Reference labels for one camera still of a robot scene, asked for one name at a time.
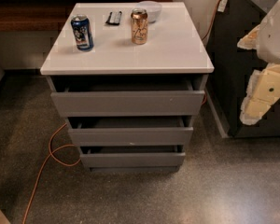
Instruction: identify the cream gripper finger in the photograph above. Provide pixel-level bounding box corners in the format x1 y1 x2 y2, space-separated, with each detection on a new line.
240 63 280 125
237 25 259 50

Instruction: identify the grey drawer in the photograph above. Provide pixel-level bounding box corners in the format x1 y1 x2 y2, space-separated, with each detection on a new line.
67 116 193 147
78 146 186 168
51 82 204 117

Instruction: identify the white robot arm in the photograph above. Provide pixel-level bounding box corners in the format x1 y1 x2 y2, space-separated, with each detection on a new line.
237 0 280 125

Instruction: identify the grey top drawer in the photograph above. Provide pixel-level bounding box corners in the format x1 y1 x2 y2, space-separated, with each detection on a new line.
51 82 204 117

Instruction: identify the grey drawer cabinet white top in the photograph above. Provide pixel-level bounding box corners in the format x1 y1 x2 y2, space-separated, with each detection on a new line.
41 3 214 172

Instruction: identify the grey bottom drawer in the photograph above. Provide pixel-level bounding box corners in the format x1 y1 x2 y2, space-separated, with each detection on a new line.
78 146 186 168

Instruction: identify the dark grey bin cabinet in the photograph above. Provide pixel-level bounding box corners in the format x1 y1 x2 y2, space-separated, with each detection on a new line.
206 0 280 138

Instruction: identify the white label tag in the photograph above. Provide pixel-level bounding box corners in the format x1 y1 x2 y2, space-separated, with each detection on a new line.
217 0 228 12

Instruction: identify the white bowl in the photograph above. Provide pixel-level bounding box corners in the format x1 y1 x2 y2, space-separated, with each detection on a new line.
136 1 162 23

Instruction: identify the gold soda can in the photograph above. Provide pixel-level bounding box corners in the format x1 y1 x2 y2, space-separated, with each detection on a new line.
131 8 148 45

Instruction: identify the black rectangular device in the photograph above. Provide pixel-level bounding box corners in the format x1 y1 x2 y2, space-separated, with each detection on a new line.
105 11 122 26

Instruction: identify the blue soda can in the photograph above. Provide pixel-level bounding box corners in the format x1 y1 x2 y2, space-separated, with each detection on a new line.
71 14 94 51

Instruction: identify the wooden bench shelf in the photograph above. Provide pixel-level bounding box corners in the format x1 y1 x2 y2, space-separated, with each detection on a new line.
0 0 173 32

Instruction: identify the orange cable on wall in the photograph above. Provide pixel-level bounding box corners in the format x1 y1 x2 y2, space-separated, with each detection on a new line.
201 0 235 42

